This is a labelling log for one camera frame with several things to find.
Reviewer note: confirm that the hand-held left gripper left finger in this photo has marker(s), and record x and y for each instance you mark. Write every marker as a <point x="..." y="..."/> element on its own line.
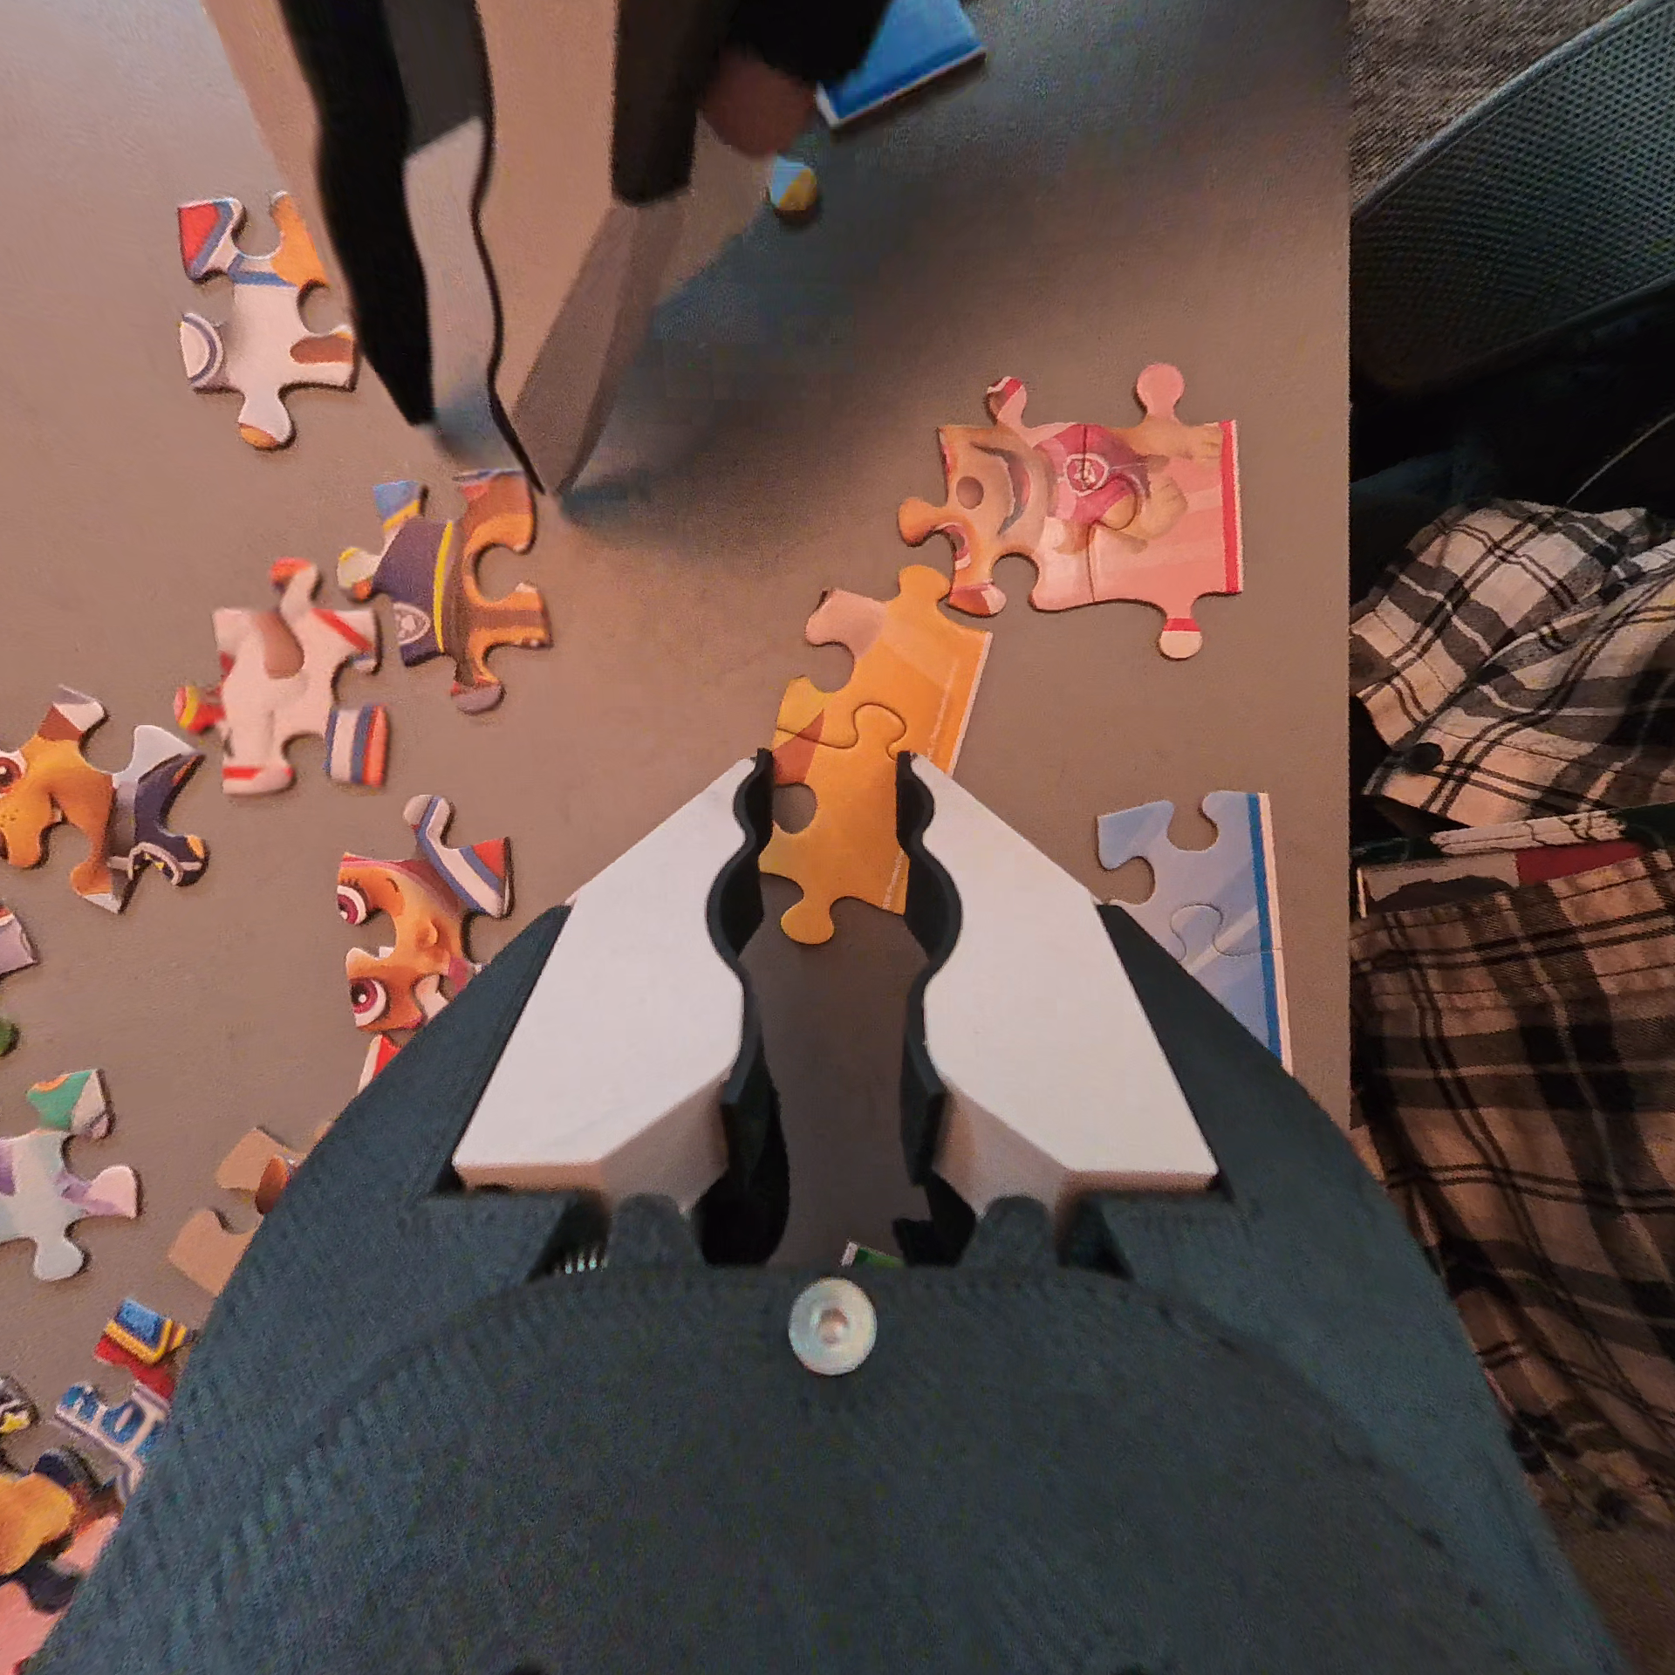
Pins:
<point x="602" y="1033"/>

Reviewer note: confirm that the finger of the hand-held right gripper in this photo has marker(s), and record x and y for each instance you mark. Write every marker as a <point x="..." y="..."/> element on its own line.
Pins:
<point x="353" y="157"/>
<point x="588" y="339"/>

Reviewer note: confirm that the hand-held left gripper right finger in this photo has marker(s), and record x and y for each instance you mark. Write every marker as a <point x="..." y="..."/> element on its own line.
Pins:
<point x="1058" y="1033"/>

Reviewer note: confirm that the blue white red-striped puzzle piece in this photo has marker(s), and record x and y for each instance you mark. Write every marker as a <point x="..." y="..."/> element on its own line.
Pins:
<point x="791" y="183"/>

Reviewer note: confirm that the white puzzle piece orange knob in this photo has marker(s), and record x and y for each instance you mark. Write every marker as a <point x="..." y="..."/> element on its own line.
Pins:
<point x="261" y="321"/>

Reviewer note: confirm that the blue uniform dog puzzle piece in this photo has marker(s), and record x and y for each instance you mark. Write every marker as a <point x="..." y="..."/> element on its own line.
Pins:
<point x="430" y="588"/>

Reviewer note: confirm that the pink dog puzzle section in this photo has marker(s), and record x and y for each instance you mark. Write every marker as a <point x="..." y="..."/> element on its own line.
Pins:
<point x="1098" y="510"/>

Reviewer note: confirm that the pile of puzzle pieces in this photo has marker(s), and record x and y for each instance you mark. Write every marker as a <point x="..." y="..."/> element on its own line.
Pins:
<point x="51" y="1503"/>

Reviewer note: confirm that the grey desk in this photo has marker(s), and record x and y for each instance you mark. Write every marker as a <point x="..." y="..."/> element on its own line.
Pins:
<point x="719" y="393"/>

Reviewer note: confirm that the blue sky puzzle section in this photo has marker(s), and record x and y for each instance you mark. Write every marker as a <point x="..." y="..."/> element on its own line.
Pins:
<point x="1216" y="903"/>

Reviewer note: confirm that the blue edge puzzle piece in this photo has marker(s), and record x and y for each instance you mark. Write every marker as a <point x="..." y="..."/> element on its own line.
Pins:
<point x="903" y="58"/>

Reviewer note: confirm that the plaid clothing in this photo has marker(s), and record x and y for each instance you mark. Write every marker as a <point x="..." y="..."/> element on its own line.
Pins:
<point x="1503" y="1047"/>

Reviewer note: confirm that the white purple teal puzzle piece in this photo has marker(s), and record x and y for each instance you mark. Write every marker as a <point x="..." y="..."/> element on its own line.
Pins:
<point x="51" y="1176"/>

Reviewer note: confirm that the brown dog navy puzzle piece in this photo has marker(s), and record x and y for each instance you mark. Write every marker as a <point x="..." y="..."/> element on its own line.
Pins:
<point x="65" y="797"/>

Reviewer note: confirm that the green purple joined puzzle pieces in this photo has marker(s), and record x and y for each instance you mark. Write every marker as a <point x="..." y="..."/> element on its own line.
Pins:
<point x="12" y="981"/>

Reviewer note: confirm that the grey fabric seat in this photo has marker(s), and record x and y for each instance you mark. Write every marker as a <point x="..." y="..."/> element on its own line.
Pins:
<point x="1503" y="195"/>

